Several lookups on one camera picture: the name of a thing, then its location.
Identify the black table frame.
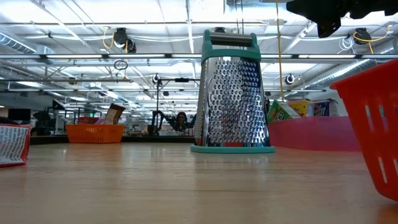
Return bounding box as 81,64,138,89
29,134,196,146

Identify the red lidded container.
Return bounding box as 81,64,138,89
77,116,101,125

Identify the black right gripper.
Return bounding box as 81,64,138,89
285,0,398,39

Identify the person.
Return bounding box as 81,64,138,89
169,111,197,137

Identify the red perforated basket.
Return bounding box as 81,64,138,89
329,57,398,202

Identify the green candy packet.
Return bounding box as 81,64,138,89
0,123,32,169

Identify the orange plastic bin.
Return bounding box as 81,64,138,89
65,123,126,144

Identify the yellow cable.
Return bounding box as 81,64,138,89
274,0,285,102

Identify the pink translucent tray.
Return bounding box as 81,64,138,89
267,116,363,152

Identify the blue Frosted Flakes box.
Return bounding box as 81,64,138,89
313,99,340,118

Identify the yellow Corn Pops box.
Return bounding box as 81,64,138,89
286,98,315,118

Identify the black ceiling device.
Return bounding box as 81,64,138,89
353,27,373,46
112,27,137,54

